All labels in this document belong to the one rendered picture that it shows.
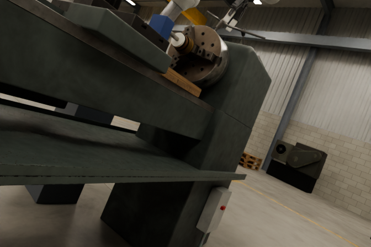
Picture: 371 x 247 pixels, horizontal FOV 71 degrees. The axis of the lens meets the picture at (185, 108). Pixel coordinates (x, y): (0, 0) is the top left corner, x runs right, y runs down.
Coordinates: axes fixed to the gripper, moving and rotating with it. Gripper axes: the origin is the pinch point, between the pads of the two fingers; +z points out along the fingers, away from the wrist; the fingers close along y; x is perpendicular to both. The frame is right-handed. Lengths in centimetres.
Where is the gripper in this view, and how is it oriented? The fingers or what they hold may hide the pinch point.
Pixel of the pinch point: (227, 24)
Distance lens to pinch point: 143.4
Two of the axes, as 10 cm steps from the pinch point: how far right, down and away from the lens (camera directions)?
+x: -7.7, -6.0, 2.3
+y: 2.5, 0.5, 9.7
